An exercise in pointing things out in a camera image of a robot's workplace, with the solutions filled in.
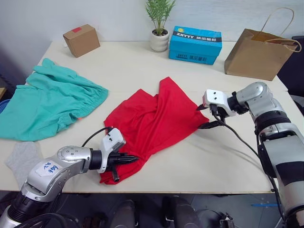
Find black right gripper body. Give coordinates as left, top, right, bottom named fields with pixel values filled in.
left=209, top=104, right=229, bottom=123

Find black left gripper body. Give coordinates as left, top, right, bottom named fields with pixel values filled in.
left=106, top=152, right=126, bottom=172

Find red t-shirt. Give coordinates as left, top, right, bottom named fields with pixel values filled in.
left=99, top=76, right=210, bottom=185

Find green shorts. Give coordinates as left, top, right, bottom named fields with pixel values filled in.
left=0, top=58, right=109, bottom=142

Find dark rounded shape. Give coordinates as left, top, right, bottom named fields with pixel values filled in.
left=162, top=195, right=200, bottom=228
left=109, top=199, right=136, bottom=228

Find blue shoe box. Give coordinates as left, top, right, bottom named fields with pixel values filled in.
left=168, top=26, right=223, bottom=66

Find brown paper bag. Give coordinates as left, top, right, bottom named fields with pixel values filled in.
left=224, top=7, right=303, bottom=82

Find green plant in white pot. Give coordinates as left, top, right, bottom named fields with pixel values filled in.
left=144, top=0, right=177, bottom=52

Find black chair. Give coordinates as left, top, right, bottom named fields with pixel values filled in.
left=276, top=35, right=304, bottom=115

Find grey sock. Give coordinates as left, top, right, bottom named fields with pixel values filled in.
left=4, top=141, right=44, bottom=190

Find blue floor tape strip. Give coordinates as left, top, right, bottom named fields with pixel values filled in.
left=252, top=202, right=278, bottom=208

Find small brown cardboard box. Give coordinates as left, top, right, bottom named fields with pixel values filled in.
left=63, top=23, right=101, bottom=58

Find blue round object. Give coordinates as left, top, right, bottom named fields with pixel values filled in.
left=0, top=99, right=10, bottom=114

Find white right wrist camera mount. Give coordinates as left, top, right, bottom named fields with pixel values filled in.
left=202, top=89, right=238, bottom=118

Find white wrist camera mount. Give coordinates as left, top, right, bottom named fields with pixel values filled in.
left=98, top=127, right=127, bottom=174
left=202, top=89, right=238, bottom=118

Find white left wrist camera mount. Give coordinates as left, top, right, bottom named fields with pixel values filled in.
left=98, top=127, right=127, bottom=174

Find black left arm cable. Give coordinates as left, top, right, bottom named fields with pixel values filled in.
left=81, top=127, right=115, bottom=147

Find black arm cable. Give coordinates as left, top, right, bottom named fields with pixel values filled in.
left=211, top=105, right=287, bottom=220
left=81, top=127, right=115, bottom=147

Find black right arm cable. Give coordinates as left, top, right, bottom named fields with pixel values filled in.
left=211, top=105, right=287, bottom=220

